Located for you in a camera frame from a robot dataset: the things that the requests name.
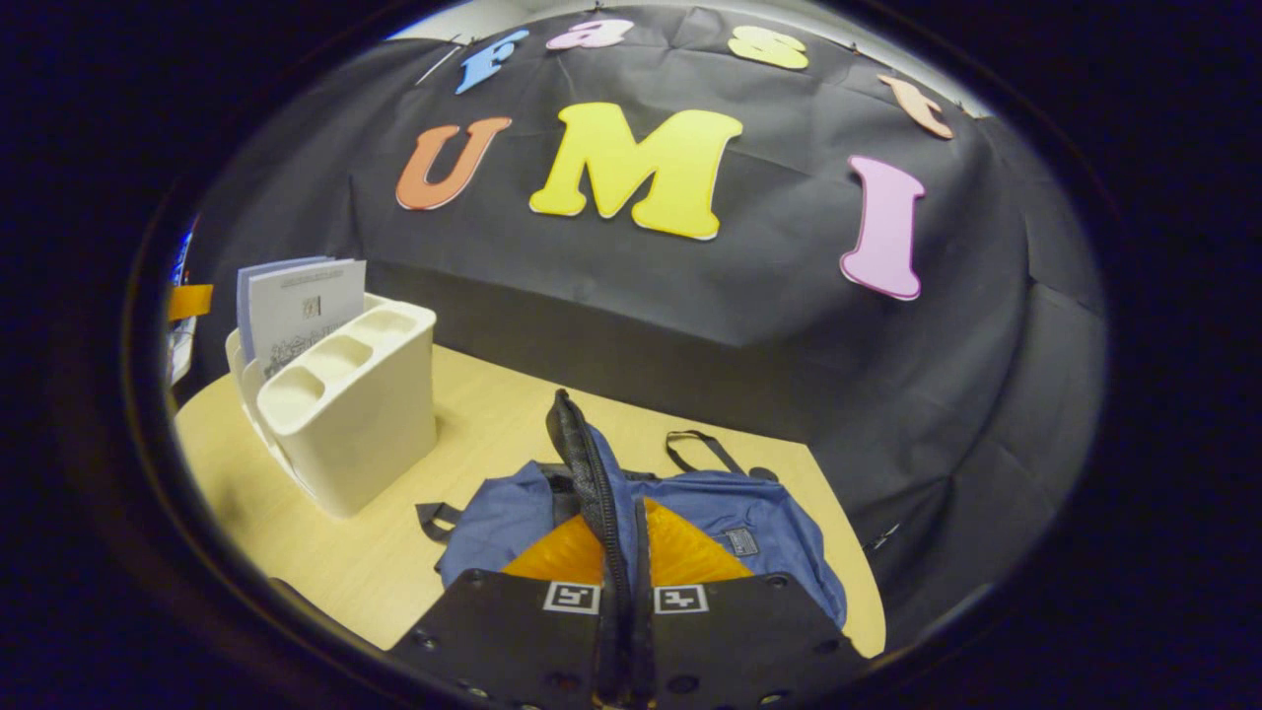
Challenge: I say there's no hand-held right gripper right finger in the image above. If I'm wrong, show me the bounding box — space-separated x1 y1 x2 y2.
631 496 869 710

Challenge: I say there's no blue schoolbag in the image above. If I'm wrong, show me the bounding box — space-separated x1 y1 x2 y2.
416 388 849 632

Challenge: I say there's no white grey book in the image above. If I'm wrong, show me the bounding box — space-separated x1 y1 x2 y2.
246 259 368 381

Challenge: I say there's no cream plastic bookshelf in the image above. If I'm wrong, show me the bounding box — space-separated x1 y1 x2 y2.
225 293 440 521

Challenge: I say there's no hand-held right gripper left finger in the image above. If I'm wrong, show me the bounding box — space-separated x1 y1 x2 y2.
389 498 632 710

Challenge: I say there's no computer monitor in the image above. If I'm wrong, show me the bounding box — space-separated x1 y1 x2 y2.
166 217 198 388

